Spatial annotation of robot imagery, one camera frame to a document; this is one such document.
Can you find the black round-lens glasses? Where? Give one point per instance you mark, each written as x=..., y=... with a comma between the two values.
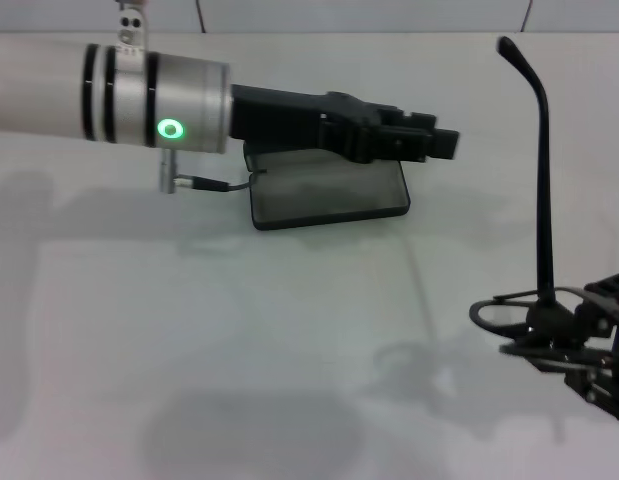
x=544, y=200

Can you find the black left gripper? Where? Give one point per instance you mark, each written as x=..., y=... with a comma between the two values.
x=289, y=117

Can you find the black hard glasses case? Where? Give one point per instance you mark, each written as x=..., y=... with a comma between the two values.
x=329, y=200

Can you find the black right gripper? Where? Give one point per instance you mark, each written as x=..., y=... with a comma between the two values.
x=614, y=390

